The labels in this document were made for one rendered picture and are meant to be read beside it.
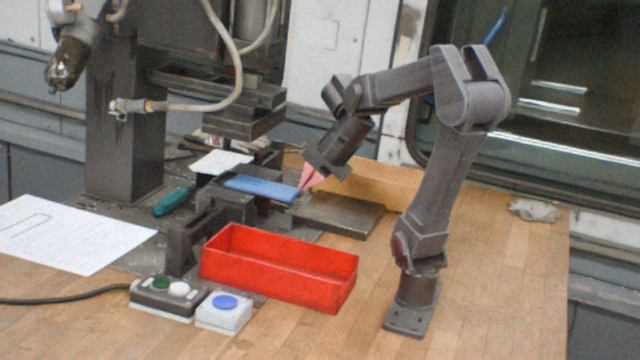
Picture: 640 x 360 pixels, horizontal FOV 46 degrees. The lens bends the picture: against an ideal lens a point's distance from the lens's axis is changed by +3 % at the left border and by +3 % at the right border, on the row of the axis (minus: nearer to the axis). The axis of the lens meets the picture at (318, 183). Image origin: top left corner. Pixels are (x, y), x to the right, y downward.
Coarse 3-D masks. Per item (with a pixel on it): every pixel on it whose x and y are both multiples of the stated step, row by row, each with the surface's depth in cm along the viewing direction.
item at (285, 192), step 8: (240, 176) 149; (248, 176) 150; (232, 184) 144; (240, 184) 145; (248, 184) 146; (264, 184) 147; (272, 184) 148; (280, 184) 148; (304, 184) 143; (264, 192) 143; (272, 192) 143; (280, 192) 144; (288, 192) 145; (296, 192) 140; (288, 200) 141
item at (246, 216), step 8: (200, 200) 142; (208, 200) 141; (200, 208) 142; (232, 208) 140; (240, 208) 139; (248, 208) 141; (256, 208) 145; (264, 208) 153; (232, 216) 140; (240, 216) 140; (248, 216) 142; (264, 216) 154; (224, 224) 142; (248, 224) 143; (216, 232) 143
